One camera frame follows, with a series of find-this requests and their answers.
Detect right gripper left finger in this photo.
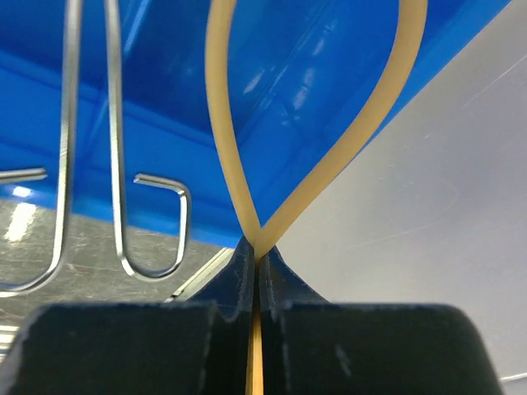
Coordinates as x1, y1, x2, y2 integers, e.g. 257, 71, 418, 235
1, 239, 254, 394

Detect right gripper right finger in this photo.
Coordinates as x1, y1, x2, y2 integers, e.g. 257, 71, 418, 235
259, 249, 502, 394

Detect metal crucible tongs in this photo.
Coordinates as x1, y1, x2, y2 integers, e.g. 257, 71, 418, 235
0, 0, 193, 298

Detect blue plastic bin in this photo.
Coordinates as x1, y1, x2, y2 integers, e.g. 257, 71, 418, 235
0, 0, 515, 250

